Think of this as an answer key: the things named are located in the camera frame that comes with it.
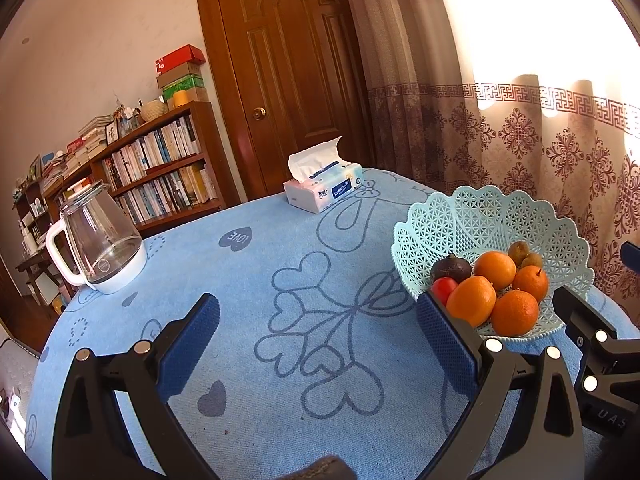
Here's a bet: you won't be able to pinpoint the longan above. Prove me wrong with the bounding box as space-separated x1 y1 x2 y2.
520 252 544 269
508 240 530 266

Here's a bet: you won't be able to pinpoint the wooden bookshelf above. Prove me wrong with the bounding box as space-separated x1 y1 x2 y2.
17 101 240 242

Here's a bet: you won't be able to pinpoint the blue patterned tablecloth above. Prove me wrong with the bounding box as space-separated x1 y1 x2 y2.
24 167 640 480

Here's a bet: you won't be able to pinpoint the stacked coloured boxes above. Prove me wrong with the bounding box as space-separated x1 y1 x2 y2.
155 44 209 110

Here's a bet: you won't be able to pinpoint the tissue pack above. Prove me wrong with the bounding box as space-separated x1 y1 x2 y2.
283 136 363 214

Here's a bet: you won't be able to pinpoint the mandarin orange with stem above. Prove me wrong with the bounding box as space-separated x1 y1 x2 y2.
512 266 549 304

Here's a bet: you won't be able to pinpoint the brown wooden door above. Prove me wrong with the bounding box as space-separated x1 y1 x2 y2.
198 0 374 200

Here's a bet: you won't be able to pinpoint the large dark water chestnut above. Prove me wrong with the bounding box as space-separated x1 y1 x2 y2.
431 252 472 284

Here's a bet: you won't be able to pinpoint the light blue lattice basket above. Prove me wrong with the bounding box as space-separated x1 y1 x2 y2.
390 184 597 345

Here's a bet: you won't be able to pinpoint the brass door knob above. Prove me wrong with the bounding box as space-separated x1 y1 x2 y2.
252 106 267 122

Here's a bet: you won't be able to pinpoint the wooden side desk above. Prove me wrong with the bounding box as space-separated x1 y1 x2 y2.
15 249 70 316

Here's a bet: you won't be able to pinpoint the smooth orange kumquat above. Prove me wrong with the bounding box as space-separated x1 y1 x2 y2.
446 275 497 328

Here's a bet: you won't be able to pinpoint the grey cushioned chair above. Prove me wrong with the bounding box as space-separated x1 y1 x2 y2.
0 337 40 416

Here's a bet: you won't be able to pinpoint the red cherry tomato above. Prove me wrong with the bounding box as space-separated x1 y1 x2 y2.
431 276 458 306

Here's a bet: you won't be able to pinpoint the glass electric kettle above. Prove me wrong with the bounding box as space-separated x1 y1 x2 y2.
46 181 146 295

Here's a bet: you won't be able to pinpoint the patterned beige curtain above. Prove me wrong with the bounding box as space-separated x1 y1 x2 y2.
349 0 639 320

